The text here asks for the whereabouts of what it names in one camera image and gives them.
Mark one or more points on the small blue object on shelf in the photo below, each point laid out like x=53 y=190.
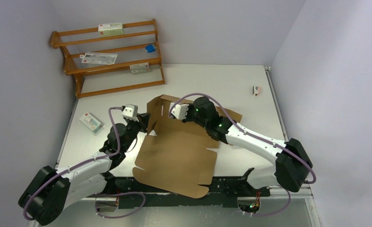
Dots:
x=150 y=48

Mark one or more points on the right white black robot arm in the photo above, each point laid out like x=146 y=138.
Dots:
x=290 y=164

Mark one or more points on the orange wooden shelf rack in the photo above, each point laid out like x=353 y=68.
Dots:
x=129 y=50

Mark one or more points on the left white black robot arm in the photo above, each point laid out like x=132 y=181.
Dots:
x=79 y=172

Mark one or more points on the white green box on table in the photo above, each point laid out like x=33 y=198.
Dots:
x=92 y=123

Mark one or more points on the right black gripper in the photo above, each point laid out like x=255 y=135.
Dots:
x=187 y=119

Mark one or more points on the brown cardboard box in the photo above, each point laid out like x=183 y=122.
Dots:
x=174 y=156

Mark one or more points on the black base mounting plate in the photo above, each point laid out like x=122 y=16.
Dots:
x=223 y=191

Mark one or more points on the clear plastic package on shelf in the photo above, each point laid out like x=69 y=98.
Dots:
x=98 y=58

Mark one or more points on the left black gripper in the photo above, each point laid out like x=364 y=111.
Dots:
x=143 y=118

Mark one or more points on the aluminium frame rail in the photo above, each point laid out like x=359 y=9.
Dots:
x=126 y=192

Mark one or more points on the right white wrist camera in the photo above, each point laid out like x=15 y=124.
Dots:
x=178 y=111

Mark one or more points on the small pink white object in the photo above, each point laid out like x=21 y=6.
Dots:
x=256 y=90

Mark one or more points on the white green box top shelf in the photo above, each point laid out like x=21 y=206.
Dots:
x=110 y=29

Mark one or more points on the white box lower shelf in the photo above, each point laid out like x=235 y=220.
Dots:
x=139 y=68

